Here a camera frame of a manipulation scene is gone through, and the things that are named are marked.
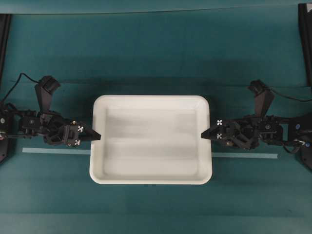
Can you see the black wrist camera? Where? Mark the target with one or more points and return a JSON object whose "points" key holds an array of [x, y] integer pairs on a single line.
{"points": [[263, 97], [44, 91]]}

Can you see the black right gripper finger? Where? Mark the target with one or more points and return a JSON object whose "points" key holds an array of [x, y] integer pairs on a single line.
{"points": [[210, 133]]}

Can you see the black left frame rail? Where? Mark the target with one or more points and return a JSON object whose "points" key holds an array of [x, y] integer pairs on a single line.
{"points": [[5, 21]]}

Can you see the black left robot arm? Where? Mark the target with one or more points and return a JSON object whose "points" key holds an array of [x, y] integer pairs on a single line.
{"points": [[9, 127]]}

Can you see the white plastic tray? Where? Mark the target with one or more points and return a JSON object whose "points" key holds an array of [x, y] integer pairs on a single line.
{"points": [[148, 139]]}

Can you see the light teal tape strip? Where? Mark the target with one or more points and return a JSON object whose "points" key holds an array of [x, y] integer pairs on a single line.
{"points": [[87, 152]]}

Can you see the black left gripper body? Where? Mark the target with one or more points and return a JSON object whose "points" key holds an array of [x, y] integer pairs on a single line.
{"points": [[54, 129]]}

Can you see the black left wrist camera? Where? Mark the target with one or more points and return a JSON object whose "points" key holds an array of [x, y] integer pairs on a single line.
{"points": [[44, 91]]}

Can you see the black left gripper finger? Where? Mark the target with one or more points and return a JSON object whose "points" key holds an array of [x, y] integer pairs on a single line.
{"points": [[88, 134]]}

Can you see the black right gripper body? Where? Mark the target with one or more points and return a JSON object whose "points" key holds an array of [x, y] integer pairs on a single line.
{"points": [[247, 132]]}

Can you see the black metal frame rail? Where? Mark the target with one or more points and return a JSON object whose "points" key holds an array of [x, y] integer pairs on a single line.
{"points": [[305, 30]]}

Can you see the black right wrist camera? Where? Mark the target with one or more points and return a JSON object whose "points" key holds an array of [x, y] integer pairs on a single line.
{"points": [[263, 97]]}

